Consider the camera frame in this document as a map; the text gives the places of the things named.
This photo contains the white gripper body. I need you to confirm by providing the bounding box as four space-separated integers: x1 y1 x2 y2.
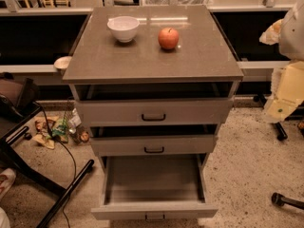
266 61 304 121

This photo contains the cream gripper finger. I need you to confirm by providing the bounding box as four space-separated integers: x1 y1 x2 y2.
259 19 282 45

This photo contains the grey bottom drawer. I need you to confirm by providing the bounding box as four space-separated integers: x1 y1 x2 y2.
91 154 217 221

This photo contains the grey drawer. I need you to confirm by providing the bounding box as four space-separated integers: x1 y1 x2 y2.
91 154 217 221
90 124 218 156
75 98 233 126

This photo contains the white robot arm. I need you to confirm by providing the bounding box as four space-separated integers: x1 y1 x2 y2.
259 0 304 124

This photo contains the grey middle drawer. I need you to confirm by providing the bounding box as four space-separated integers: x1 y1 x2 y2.
90 124 218 156

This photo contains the grey drawer cabinet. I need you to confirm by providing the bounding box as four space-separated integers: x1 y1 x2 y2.
62 5 245 173

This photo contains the grey top drawer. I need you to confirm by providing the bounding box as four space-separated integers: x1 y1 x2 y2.
75 98 233 126

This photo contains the black rolling stand leg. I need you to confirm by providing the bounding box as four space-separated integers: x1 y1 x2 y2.
253 93 304 142

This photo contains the red apple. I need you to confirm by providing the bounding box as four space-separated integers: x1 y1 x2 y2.
158 28 180 50

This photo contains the black caster leg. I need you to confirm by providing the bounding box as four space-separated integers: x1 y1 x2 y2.
271 193 304 210

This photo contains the white ceramic bowl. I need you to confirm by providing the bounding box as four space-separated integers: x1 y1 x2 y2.
107 16 140 43

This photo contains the small beige dish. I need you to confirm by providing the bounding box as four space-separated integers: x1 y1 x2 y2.
54 56 72 70

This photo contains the snack packets pile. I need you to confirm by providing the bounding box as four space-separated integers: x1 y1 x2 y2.
33 109 89 149

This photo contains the brown bag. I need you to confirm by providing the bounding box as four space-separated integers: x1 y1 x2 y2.
0 72 39 121

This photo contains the white shoe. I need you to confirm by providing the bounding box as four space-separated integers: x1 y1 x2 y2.
0 168 16 200

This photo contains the black cable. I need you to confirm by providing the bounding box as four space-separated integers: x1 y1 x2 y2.
32 101 78 228

